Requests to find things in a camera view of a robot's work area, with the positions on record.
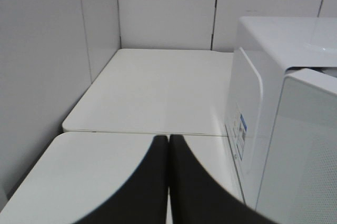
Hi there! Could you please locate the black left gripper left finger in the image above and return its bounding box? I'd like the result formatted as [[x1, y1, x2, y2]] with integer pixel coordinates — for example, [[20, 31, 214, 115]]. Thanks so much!
[[77, 135, 168, 223]]

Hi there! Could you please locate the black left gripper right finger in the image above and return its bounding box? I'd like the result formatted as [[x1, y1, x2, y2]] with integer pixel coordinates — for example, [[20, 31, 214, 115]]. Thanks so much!
[[168, 135, 269, 223]]

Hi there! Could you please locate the white microwave oven body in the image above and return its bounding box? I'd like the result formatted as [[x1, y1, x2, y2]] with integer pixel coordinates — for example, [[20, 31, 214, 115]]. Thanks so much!
[[225, 16, 336, 208]]

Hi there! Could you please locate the white microwave door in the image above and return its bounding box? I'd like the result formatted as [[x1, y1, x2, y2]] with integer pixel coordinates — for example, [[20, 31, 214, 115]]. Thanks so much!
[[256, 68, 336, 223]]

